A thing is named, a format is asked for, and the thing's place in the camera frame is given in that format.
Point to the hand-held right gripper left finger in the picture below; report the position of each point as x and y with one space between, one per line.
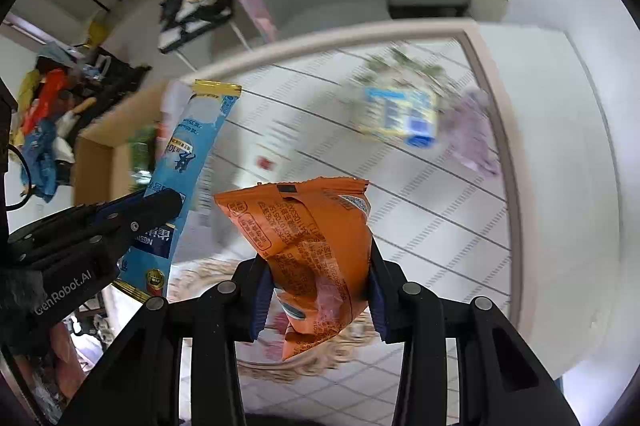
261 301

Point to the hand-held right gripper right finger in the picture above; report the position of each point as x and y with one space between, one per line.
376 301

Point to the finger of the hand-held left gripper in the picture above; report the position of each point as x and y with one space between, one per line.
145 211

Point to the orange snack packet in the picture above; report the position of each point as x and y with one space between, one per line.
305 256

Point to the blue stick packet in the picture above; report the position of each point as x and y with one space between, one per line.
190 155

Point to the cardboard box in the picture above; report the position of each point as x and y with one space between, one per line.
107 145

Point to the purple soft packet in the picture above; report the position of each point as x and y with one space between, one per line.
477 133

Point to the pile of clothes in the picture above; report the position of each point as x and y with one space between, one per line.
47 115

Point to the white table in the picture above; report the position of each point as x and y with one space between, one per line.
380 145

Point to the blue and yellow tissue pack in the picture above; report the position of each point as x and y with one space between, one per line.
400 113

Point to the black wheeled cart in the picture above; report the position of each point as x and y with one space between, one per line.
195 13

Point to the pink bag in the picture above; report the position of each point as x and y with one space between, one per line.
257 10

